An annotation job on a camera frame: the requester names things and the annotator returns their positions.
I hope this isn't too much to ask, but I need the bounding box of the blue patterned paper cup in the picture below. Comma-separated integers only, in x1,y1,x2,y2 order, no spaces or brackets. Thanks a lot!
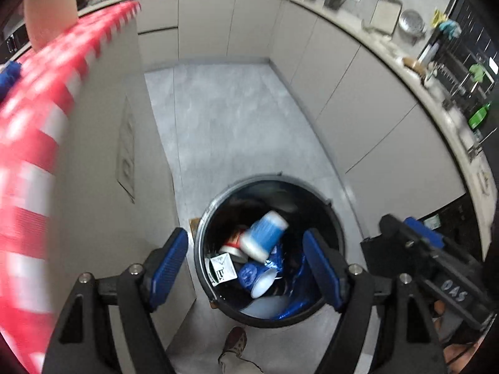
240,211,288,263

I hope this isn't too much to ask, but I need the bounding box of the blue cloth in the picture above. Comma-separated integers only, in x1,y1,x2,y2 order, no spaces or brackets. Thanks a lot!
0,61,22,101

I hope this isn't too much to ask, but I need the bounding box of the blue number paper cup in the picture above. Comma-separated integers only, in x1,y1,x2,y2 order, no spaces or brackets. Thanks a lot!
238,262,278,299

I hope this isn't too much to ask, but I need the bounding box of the red paper cup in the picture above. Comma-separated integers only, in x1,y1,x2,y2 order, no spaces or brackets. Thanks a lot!
219,227,249,264

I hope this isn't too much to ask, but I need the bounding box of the black trash bucket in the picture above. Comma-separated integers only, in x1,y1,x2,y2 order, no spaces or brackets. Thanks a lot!
195,174,345,328

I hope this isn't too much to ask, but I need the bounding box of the person's right hand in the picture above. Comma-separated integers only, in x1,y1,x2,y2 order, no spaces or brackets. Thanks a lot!
433,300,486,373

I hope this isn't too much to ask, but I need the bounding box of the person's shoe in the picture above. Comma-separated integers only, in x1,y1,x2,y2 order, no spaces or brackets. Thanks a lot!
218,326,247,361

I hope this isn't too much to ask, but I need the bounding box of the green dish soap bottle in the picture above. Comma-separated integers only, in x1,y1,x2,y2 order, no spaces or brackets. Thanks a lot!
468,102,492,130

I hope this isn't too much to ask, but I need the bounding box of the red checkered tablecloth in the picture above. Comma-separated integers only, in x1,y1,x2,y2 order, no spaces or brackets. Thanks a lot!
1,0,141,373

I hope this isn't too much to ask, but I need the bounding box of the metal colander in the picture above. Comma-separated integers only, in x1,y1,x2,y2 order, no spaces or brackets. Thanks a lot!
398,9,425,38

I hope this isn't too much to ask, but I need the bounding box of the grey cutting board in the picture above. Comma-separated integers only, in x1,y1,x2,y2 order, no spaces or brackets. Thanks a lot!
370,0,403,36

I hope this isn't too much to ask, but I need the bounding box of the pink thermos jug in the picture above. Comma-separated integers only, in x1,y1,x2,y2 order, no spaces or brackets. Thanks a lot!
24,0,79,51

